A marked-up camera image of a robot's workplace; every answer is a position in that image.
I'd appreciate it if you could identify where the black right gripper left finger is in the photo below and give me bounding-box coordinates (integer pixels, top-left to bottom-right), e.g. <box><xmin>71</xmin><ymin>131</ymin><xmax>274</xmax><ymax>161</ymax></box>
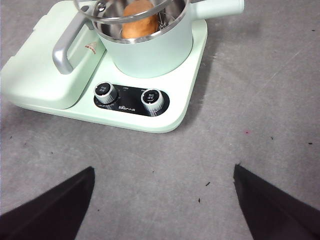
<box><xmin>0</xmin><ymin>165</ymin><xmax>96</xmax><ymax>240</ymax></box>

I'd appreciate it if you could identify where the silver control knob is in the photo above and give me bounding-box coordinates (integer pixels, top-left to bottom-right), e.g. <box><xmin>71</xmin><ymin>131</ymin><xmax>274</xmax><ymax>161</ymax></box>
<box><xmin>93</xmin><ymin>81</ymin><xmax>119</xmax><ymax>105</ymax></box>
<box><xmin>140</xmin><ymin>88</ymin><xmax>165</xmax><ymax>112</ymax></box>

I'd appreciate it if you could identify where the brown potato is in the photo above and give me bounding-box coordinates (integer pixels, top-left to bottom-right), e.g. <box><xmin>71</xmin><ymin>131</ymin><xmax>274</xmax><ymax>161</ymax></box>
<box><xmin>121</xmin><ymin>0</ymin><xmax>160</xmax><ymax>40</ymax></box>

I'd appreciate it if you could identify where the mint green breakfast machine base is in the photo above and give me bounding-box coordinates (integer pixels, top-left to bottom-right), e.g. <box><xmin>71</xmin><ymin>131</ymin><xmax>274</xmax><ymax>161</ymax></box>
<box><xmin>6</xmin><ymin>19</ymin><xmax>209</xmax><ymax>134</ymax></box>

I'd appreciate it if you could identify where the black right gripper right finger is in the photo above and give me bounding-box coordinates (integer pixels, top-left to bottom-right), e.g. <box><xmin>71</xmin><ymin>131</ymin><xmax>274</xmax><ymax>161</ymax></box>
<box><xmin>232</xmin><ymin>163</ymin><xmax>320</xmax><ymax>240</ymax></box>

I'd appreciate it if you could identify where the mint green griddle cover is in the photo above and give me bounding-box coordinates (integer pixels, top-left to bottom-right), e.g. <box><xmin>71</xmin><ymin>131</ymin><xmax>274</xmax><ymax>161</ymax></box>
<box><xmin>0</xmin><ymin>0</ymin><xmax>108</xmax><ymax>110</ymax></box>

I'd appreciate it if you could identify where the mint green pot with handle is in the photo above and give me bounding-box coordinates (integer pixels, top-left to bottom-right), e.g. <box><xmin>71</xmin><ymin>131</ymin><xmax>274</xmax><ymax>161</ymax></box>
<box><xmin>91</xmin><ymin>0</ymin><xmax>246</xmax><ymax>79</ymax></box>

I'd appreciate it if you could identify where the glass lid with green knob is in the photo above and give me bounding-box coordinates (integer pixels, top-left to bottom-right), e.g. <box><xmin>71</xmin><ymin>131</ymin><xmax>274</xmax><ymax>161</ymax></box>
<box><xmin>72</xmin><ymin>0</ymin><xmax>191</xmax><ymax>26</ymax></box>

